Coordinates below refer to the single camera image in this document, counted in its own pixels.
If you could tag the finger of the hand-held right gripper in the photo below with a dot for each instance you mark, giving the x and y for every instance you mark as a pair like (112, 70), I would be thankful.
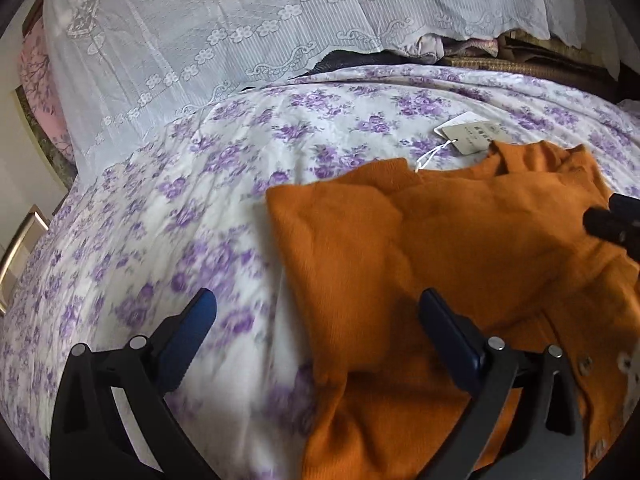
(617, 222)

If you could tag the orange knit cardigan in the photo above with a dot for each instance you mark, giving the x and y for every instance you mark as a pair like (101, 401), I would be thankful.
(425, 240)

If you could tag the woven straw mat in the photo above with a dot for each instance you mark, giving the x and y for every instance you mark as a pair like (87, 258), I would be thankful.
(525, 60)

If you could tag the wooden cabinet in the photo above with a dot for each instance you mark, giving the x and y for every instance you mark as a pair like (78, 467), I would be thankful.
(20, 255)

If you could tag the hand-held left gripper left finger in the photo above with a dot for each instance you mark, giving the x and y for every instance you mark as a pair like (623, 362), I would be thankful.
(182, 340)

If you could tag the white lace cloth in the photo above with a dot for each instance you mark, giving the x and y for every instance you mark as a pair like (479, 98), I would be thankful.
(225, 15)

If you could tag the pale pink garment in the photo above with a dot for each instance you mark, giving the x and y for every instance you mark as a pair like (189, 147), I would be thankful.
(425, 46)

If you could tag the pink floral pillow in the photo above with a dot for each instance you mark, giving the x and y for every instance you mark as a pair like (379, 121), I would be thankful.
(42, 95)

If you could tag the paper garment tag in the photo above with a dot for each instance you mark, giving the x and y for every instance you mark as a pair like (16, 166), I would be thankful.
(467, 132)

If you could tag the purple floral bed sheet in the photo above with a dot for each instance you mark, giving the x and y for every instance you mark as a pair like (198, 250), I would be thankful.
(150, 240)

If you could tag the dark cloth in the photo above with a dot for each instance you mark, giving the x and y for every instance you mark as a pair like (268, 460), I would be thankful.
(350, 60)

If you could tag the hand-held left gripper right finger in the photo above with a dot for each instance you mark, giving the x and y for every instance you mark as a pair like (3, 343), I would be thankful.
(450, 340)

